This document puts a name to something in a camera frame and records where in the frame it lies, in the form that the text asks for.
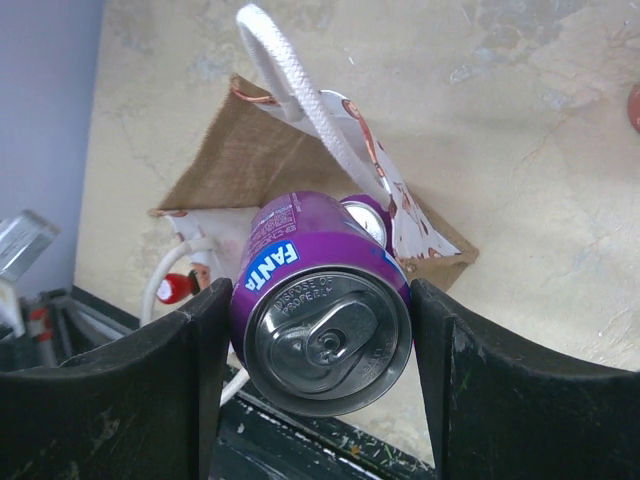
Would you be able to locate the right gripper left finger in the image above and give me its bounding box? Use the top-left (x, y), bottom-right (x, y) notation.
top-left (1, 279), bottom-right (232, 479)

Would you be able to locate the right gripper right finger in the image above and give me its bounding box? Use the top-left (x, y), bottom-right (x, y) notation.
top-left (411, 280), bottom-right (639, 479)

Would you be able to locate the purple Fanta can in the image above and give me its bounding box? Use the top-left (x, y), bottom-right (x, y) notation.
top-left (230, 191), bottom-right (412, 416)

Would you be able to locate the patterned canvas tote bag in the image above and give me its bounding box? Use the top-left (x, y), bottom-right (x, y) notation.
top-left (141, 3), bottom-right (480, 406)

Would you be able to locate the red cola can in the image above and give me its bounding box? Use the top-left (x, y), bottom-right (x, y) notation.
top-left (627, 83), bottom-right (640, 132)

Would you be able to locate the purple soda can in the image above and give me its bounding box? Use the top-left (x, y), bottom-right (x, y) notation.
top-left (340, 194), bottom-right (392, 253)

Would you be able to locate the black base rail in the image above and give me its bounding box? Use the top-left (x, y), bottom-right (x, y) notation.
top-left (0, 284), bottom-right (436, 480)

